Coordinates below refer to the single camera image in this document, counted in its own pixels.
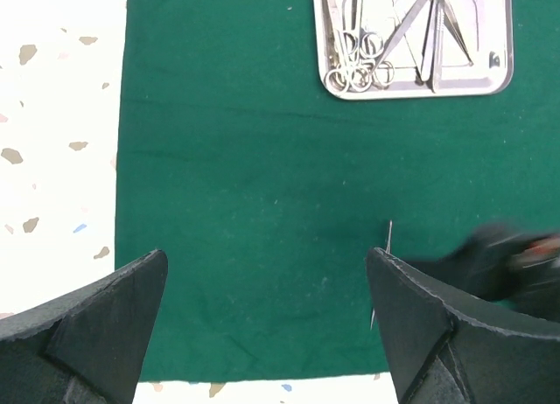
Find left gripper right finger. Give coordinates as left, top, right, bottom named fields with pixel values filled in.
left=366, top=248, right=559, bottom=403

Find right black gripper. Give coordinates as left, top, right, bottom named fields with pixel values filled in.
left=406, top=224, right=559, bottom=321

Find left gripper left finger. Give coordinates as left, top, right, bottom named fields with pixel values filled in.
left=1, top=250, right=168, bottom=403

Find thin steel tweezers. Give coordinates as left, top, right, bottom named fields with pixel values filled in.
left=369, top=219, right=393, bottom=330
left=430, top=0, right=473, bottom=94

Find dark green surgical cloth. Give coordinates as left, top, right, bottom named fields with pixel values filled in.
left=115, top=0, right=559, bottom=382

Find stainless steel instrument tray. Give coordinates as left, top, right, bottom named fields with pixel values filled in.
left=313, top=0, right=514, bottom=101

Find steel scalpel handle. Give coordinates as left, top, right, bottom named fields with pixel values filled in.
left=420, top=0, right=445, bottom=87

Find steel ring-handled scissors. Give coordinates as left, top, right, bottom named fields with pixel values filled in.
left=324, top=0, right=373, bottom=94

